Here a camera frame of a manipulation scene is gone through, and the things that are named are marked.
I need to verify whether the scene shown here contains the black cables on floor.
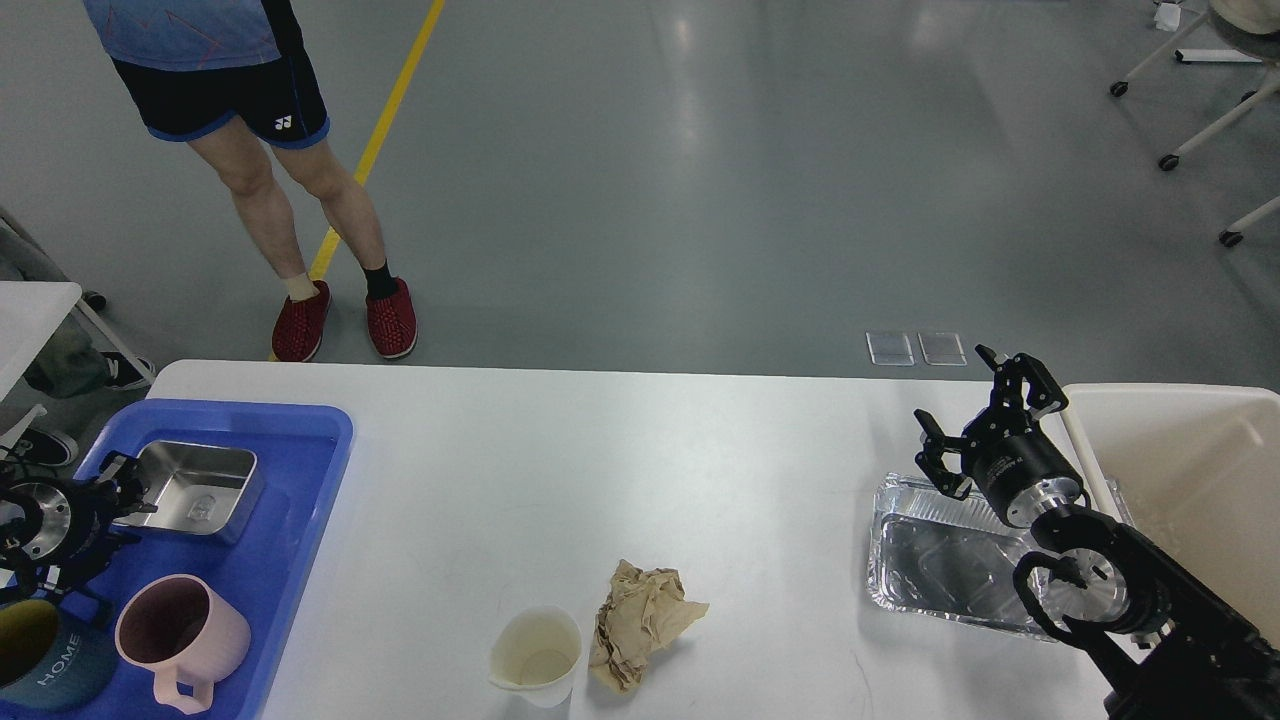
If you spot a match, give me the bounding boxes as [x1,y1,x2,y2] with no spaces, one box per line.
[0,439,51,480]

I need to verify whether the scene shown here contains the square stainless steel tray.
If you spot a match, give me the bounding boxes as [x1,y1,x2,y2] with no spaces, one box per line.
[113,439,265,544]

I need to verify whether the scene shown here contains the white paper cup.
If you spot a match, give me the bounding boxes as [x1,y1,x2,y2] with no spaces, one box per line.
[488,605,585,708]

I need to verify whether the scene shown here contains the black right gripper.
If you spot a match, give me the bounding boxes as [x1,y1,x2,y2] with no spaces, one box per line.
[913,345,1083,528]

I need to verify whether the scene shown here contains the white side table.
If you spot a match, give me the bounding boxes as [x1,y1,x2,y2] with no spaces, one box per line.
[1,281,156,447]

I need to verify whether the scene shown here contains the crumpled brown paper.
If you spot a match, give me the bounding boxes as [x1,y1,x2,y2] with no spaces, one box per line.
[588,559,710,694]

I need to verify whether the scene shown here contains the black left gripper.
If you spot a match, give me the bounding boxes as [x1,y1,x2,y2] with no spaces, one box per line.
[3,452,157,626]

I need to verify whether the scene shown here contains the clear floor plate right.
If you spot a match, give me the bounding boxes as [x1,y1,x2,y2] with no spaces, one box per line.
[916,332,968,366]

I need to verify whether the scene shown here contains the pink plastic mug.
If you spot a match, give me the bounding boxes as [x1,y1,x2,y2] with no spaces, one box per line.
[114,574,252,715]

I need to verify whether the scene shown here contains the dark teal HOME mug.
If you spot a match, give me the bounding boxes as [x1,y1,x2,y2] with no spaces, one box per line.
[1,600,119,712]

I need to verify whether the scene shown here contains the standing person in shorts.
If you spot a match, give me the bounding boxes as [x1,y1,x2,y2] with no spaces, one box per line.
[84,1,419,363]

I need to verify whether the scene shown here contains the aluminium foil tray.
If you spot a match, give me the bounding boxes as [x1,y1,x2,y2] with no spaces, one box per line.
[867,473,1129,641]

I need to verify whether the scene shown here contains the clear floor plate left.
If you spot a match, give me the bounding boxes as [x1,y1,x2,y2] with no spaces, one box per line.
[865,331,916,366]

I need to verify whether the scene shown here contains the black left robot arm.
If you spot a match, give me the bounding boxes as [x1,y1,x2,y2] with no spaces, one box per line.
[1,451,157,632]

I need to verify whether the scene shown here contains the seated person at left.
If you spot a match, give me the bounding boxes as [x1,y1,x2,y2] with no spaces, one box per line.
[1,234,146,468]

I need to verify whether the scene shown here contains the clear floor plate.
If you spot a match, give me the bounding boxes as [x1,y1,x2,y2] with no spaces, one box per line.
[865,331,916,366]
[916,332,968,366]

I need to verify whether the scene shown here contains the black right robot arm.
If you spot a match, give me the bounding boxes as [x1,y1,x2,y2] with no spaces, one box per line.
[914,345,1279,719]

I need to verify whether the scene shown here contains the beige plastic bin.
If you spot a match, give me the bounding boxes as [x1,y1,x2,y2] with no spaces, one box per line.
[1061,384,1279,644]

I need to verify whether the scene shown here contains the white wheeled chair base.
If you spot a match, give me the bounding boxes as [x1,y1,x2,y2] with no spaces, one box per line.
[1111,0,1280,249]

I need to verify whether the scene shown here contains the blue plastic bin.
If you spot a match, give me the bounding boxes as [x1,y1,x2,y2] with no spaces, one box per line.
[73,398,355,719]

